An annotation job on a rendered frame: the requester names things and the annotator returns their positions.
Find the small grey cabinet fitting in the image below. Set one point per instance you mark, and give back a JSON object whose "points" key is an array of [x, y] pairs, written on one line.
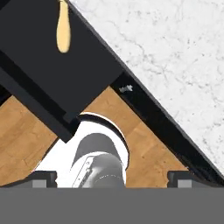
{"points": [[126, 88]]}

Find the open black drawer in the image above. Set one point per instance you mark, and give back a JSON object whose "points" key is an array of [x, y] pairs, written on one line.
{"points": [[58, 75]]}

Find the white and black round object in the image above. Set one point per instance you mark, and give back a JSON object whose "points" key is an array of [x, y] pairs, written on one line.
{"points": [[96, 151]]}

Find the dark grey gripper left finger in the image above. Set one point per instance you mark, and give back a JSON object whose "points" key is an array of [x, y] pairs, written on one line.
{"points": [[43, 178]]}

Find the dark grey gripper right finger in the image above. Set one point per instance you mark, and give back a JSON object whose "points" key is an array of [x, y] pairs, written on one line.
{"points": [[179, 177]]}

